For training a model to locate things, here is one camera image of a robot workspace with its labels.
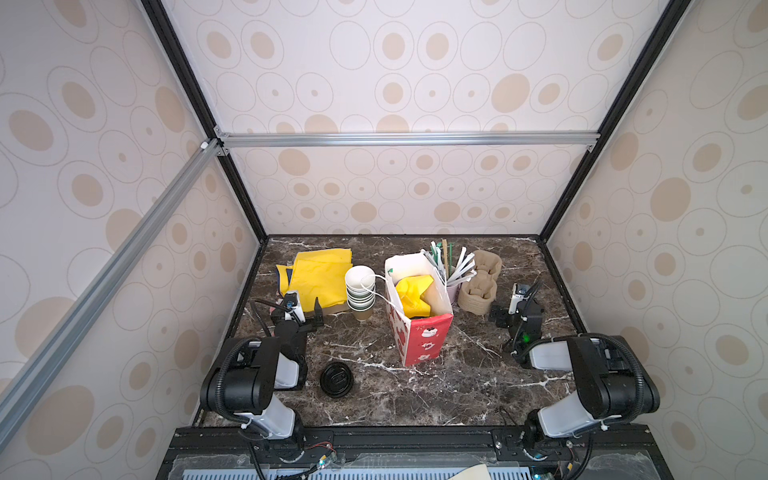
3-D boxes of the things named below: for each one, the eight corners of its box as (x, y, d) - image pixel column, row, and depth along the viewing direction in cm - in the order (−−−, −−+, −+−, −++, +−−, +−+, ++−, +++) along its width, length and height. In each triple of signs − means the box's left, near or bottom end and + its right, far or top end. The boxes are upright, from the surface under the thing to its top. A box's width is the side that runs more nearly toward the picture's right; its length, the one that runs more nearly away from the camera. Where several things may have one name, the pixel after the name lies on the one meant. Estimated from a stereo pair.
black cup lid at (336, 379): (321, 398, 83) (318, 393, 80) (325, 367, 89) (322, 361, 85) (351, 398, 83) (350, 393, 80) (354, 367, 89) (353, 361, 85)
